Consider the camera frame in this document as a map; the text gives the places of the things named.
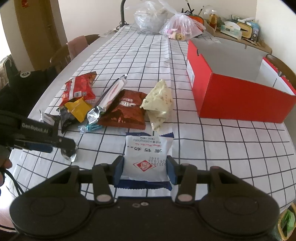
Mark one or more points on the person's left hand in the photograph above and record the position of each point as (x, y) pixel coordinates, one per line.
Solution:
(5, 162)

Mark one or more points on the silver white snack packet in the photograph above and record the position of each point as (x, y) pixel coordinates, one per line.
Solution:
(106, 100)

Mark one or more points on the white drawer cabinet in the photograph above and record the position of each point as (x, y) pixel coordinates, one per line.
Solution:
(259, 45)

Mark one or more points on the black bag with logo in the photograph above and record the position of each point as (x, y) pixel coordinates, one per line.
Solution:
(23, 90)

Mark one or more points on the pink snack plastic bag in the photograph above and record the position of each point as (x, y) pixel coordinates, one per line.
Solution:
(180, 26)

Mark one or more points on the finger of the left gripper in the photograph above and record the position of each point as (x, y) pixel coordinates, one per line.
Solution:
(38, 147)
(62, 142)

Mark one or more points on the silver desk lamp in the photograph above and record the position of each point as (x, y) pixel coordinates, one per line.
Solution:
(122, 22)

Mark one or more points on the black yellow snack packet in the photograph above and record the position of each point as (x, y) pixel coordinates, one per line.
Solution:
(72, 112)

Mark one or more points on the wooden door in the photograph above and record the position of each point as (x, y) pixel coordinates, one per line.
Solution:
(42, 30)

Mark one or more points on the red cardboard box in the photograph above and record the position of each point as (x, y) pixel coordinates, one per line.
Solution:
(235, 84)

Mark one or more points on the wooden chair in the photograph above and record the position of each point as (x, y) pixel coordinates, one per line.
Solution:
(62, 58)
(282, 69)

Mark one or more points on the right wooden chair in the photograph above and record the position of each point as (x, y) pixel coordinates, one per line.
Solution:
(282, 69)

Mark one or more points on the white grid tablecloth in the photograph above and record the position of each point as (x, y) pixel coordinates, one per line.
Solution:
(260, 153)

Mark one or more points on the red snack packet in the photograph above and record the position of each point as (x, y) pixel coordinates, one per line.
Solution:
(79, 86)

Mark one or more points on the left wooden chair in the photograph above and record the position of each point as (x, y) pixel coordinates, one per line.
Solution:
(62, 58)

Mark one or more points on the tissue box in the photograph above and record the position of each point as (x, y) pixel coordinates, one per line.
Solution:
(231, 29)

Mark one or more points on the pink cloth on chair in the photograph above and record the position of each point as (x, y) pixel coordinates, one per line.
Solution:
(76, 46)

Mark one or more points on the orange pouch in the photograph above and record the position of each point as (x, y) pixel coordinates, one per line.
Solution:
(197, 20)

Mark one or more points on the clear plastic bag with bowl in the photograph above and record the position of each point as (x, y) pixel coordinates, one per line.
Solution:
(149, 16)

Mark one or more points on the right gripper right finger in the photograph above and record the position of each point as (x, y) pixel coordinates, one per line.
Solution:
(185, 176)

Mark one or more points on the amber bottle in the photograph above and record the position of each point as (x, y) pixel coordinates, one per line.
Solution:
(213, 20)

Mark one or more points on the cream snack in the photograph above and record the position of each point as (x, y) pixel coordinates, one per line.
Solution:
(158, 104)

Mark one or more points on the white blue snack packet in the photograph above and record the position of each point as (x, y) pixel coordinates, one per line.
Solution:
(145, 161)

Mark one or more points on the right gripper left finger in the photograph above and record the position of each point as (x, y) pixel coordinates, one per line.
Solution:
(104, 175)

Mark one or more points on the brown chip bag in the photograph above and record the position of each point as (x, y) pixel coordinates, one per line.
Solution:
(125, 111)

